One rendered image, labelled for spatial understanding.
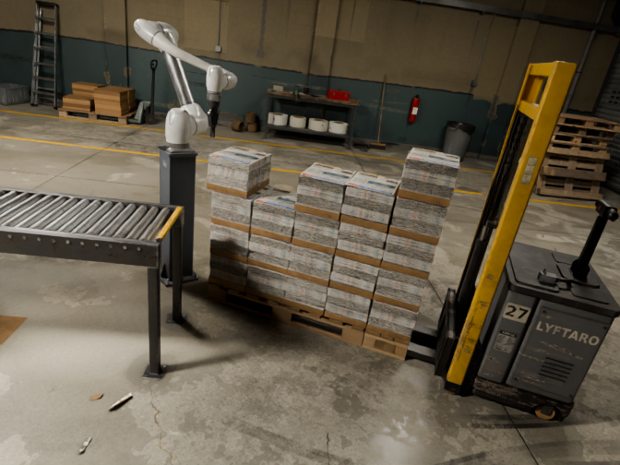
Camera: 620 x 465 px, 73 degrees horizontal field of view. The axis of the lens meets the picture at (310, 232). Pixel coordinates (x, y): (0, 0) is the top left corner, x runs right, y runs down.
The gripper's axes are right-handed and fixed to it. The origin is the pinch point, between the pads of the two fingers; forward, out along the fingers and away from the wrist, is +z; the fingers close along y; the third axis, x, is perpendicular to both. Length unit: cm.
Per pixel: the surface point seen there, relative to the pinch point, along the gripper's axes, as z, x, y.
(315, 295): 88, -91, -19
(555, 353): 71, -229, -35
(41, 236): 38, 22, -116
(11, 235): 39, 34, -121
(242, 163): 11.1, -32.2, -19.5
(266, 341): 116, -70, -44
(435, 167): -10, -145, -19
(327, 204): 24, -90, -19
